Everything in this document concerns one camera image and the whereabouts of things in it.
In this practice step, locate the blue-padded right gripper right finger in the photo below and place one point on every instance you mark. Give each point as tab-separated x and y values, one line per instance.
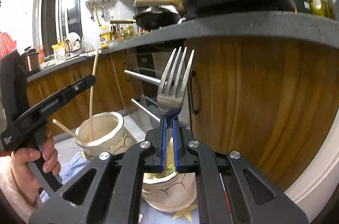
183	160

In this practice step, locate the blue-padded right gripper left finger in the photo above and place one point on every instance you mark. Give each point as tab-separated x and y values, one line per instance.
155	159

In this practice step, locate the finger of the left gripper pair seen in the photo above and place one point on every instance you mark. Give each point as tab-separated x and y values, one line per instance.
42	110

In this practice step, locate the silver metal fork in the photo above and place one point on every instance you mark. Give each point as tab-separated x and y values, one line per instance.
173	83

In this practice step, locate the wooden chopstick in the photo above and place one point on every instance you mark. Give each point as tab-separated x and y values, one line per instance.
64	128
92	96

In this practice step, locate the pink fuzzy sleeve forearm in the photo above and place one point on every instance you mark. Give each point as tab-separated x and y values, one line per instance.
12	194

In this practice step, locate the wooden chopstick in holder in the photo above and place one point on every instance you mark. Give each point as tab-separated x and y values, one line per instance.
64	128

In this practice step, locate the dark thermos jar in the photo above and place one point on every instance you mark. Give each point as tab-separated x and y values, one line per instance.
32	57

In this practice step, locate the cream ceramic utensil holder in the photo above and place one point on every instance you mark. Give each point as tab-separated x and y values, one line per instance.
170	192

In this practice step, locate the red plastic bag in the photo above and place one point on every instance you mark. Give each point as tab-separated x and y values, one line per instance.
7	45

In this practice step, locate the stainless built-in oven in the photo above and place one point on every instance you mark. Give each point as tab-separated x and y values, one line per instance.
144	67

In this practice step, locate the yellow cooking oil bottle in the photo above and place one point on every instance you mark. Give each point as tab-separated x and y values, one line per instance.
105	36

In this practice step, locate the black wok wooden handle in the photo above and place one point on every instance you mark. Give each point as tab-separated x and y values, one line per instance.
152	18

